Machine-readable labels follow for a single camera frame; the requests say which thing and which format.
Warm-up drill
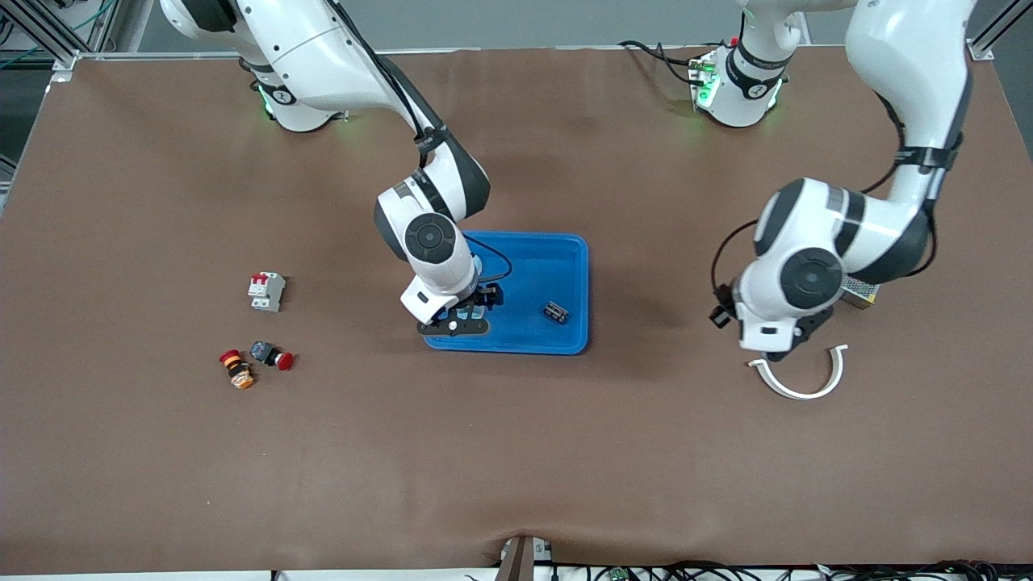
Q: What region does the blue plastic tray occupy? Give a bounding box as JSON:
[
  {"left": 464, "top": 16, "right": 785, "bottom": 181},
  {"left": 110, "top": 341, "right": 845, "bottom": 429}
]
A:
[{"left": 423, "top": 231, "right": 590, "bottom": 356}]

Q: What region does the white curved pipe clamp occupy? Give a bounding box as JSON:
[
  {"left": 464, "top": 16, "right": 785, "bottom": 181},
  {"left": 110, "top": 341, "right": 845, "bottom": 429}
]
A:
[{"left": 747, "top": 344, "right": 851, "bottom": 401}]

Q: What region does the metal mesh power supply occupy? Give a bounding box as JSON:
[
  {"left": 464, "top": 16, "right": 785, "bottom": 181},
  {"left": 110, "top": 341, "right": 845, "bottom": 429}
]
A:
[{"left": 839, "top": 274, "right": 880, "bottom": 310}]

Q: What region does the brown table cover mat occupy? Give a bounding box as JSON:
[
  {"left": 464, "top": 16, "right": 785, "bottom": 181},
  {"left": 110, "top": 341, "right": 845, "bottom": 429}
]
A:
[{"left": 0, "top": 44, "right": 1033, "bottom": 575}]

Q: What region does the red mushroom button black body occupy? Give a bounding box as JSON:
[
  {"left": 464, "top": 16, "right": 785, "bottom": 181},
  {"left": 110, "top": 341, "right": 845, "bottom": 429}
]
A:
[{"left": 249, "top": 341, "right": 296, "bottom": 372}]

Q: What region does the red emergency button orange body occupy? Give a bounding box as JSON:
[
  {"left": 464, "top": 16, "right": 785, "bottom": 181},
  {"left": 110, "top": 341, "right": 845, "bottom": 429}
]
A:
[{"left": 219, "top": 349, "right": 257, "bottom": 391}]

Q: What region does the white circuit breaker red switch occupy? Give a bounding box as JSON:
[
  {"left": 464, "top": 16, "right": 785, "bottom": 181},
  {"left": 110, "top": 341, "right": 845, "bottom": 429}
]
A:
[{"left": 247, "top": 272, "right": 286, "bottom": 313}]

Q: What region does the black cable bundle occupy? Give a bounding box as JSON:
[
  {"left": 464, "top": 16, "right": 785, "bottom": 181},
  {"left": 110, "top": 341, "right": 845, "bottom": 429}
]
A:
[{"left": 557, "top": 559, "right": 1002, "bottom": 581}]

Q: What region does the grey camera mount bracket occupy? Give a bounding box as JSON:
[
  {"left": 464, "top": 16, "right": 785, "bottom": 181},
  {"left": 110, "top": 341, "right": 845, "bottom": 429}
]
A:
[{"left": 494, "top": 534, "right": 556, "bottom": 581}]

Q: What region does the black left base cable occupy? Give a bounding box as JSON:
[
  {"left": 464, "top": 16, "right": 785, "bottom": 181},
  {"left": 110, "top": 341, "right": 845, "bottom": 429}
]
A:
[{"left": 618, "top": 39, "right": 711, "bottom": 88}]

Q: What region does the aluminium frame profile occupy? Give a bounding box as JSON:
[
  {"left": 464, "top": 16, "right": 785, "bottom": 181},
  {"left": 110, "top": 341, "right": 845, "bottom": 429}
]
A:
[
  {"left": 967, "top": 0, "right": 1019, "bottom": 62},
  {"left": 0, "top": 0, "right": 122, "bottom": 82}
]

